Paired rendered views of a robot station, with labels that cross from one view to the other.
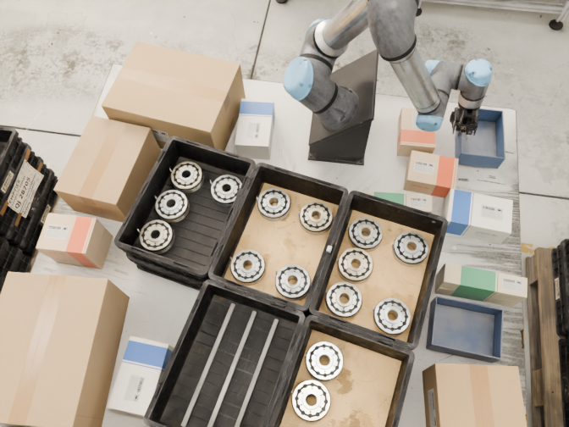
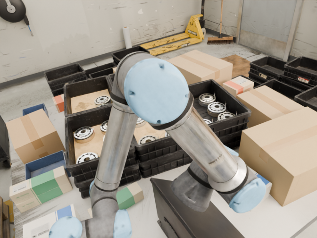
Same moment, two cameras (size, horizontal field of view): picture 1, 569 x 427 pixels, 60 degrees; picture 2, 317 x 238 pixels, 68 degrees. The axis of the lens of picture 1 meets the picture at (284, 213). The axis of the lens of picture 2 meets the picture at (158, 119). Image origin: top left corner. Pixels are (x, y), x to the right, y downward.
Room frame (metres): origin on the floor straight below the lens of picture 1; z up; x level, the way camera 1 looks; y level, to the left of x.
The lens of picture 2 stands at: (1.34, -0.59, 1.64)
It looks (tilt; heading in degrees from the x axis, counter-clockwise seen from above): 37 degrees down; 141
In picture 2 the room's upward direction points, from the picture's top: 7 degrees counter-clockwise
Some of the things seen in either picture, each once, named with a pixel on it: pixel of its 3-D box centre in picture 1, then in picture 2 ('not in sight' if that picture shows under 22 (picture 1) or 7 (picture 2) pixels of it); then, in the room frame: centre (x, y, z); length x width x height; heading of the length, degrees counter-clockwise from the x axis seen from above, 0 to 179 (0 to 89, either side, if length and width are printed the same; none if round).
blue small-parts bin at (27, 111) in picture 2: not in sight; (36, 116); (-0.29, -0.38, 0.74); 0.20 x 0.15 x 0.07; 164
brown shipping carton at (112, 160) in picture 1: (111, 169); (266, 112); (0.90, 0.59, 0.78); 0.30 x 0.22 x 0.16; 162
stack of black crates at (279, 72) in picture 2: not in sight; (270, 79); (0.39, 1.83, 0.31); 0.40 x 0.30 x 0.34; 167
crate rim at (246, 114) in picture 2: (187, 202); (206, 101); (0.68, 0.29, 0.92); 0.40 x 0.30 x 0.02; 156
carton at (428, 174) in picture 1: (430, 174); not in sight; (0.82, -0.52, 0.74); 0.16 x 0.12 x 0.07; 73
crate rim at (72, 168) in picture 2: (380, 265); (96, 132); (0.44, -0.26, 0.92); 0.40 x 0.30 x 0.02; 156
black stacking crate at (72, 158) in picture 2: (378, 270); (99, 140); (0.44, -0.26, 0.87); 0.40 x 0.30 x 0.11; 156
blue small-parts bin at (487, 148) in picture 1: (478, 136); not in sight; (0.94, -0.71, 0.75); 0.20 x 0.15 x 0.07; 168
